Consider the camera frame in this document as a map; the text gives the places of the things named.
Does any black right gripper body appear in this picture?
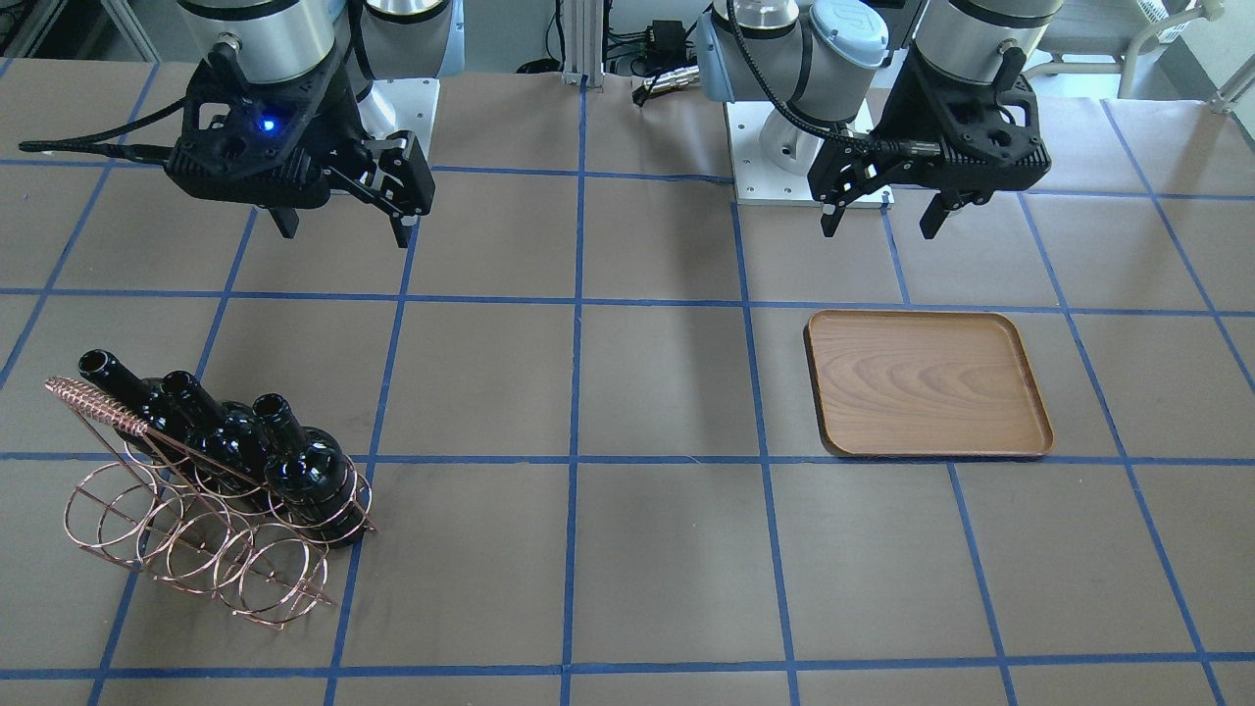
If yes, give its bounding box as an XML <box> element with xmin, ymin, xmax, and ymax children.
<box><xmin>163</xmin><ymin>44</ymin><xmax>390</xmax><ymax>209</ymax></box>

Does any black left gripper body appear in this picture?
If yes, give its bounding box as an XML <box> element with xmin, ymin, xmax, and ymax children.
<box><xmin>873</xmin><ymin>45</ymin><xmax>1052</xmax><ymax>192</ymax></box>

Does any dark wine bottle front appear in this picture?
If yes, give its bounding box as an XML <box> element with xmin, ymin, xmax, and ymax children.
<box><xmin>254</xmin><ymin>393</ymin><xmax>366</xmax><ymax>548</ymax></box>

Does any dark wine bottle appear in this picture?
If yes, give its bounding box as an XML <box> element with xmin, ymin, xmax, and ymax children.
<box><xmin>161</xmin><ymin>371</ymin><xmax>274</xmax><ymax>514</ymax></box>
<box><xmin>77</xmin><ymin>349</ymin><xmax>187</xmax><ymax>441</ymax></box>
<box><xmin>254</xmin><ymin>393</ymin><xmax>366</xmax><ymax>548</ymax></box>

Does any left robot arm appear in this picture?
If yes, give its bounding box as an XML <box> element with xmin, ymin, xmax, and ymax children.
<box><xmin>694</xmin><ymin>1</ymin><xmax>1060</xmax><ymax>238</ymax></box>

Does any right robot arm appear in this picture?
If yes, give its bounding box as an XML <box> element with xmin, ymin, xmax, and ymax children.
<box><xmin>163</xmin><ymin>1</ymin><xmax>466</xmax><ymax>247</ymax></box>

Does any wooden tray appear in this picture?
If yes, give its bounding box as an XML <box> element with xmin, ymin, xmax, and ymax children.
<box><xmin>804</xmin><ymin>308</ymin><xmax>1055</xmax><ymax>459</ymax></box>

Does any dark wine bottle middle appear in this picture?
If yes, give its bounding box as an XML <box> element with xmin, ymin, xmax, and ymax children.
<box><xmin>161</xmin><ymin>371</ymin><xmax>274</xmax><ymax>514</ymax></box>

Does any dark wine bottle back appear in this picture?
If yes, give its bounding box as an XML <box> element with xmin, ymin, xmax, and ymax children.
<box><xmin>77</xmin><ymin>349</ymin><xmax>187</xmax><ymax>441</ymax></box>

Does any grey chair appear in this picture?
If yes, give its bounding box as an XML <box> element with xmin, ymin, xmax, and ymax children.
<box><xmin>1024</xmin><ymin>1</ymin><xmax>1227</xmax><ymax>99</ymax></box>

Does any black power adapter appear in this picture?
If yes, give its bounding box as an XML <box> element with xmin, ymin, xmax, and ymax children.
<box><xmin>645</xmin><ymin>20</ymin><xmax>686</xmax><ymax>55</ymax></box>

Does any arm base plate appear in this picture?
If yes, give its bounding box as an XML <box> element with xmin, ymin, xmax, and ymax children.
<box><xmin>358</xmin><ymin>76</ymin><xmax>442</xmax><ymax>153</ymax></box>
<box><xmin>724</xmin><ymin>98</ymin><xmax>895</xmax><ymax>207</ymax></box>

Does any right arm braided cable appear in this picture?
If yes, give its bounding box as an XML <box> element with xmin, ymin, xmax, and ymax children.
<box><xmin>18</xmin><ymin>93</ymin><xmax>187</xmax><ymax>163</ymax></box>

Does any aluminium frame post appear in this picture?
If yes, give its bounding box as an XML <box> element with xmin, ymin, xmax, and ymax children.
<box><xmin>558</xmin><ymin>0</ymin><xmax>607</xmax><ymax>92</ymax></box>

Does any copper wire wine rack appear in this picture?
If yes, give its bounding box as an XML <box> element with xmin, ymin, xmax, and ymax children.
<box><xmin>45</xmin><ymin>377</ymin><xmax>374</xmax><ymax>630</ymax></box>

